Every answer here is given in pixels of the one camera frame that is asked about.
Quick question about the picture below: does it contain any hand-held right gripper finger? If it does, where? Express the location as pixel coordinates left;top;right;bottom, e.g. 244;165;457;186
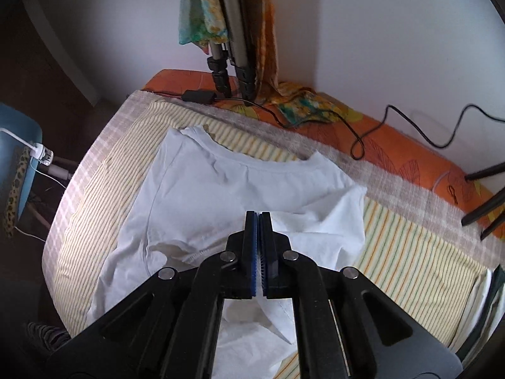
47;210;264;379
258;211;464;379

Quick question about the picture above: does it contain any white t-shirt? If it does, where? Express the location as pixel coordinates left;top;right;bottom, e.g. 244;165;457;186
85;125;368;379

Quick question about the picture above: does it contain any beige checked blanket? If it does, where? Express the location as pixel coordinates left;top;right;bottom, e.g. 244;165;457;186
43;89;505;281

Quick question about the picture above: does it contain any yellow striped bedsheet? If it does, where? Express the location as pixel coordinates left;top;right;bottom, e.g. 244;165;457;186
51;99;490;379

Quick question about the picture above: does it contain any black power adapter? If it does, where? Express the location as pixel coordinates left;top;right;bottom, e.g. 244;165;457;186
182;90;216;103

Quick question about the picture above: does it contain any orange leaf-print mattress cover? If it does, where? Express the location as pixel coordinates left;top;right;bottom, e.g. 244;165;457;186
142;69;505;241

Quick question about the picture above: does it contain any white folded cloth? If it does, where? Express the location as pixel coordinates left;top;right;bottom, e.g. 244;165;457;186
460;268;498;364

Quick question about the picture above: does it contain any folded silver tripod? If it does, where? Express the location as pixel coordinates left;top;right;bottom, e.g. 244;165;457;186
207;0;261;105

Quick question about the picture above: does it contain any dark striped clothing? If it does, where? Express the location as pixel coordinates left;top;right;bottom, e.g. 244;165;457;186
26;322;72;350

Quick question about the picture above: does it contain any small black tripod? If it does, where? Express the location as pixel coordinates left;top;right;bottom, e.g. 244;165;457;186
461;166;505;241

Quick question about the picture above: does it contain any dark green folded cloth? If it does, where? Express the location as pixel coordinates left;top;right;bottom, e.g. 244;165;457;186
483;264;505;340

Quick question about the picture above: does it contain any white charger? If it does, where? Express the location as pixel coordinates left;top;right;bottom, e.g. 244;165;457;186
27;142;54;164

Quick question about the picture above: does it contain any colourful floral cloth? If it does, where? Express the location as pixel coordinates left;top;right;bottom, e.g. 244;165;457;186
178;0;356;125

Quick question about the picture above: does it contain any leopard-print cloth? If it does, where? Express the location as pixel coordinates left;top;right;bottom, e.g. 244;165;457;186
4;148;32;227

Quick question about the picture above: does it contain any blue chair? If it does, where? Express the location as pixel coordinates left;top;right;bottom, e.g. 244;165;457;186
0;103;77;238

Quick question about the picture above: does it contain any black ring light cable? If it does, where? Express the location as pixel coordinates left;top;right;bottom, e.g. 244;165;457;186
213;97;505;160

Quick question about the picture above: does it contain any white cable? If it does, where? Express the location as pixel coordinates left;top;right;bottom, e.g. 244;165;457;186
0;127;36;148
33;163;74;190

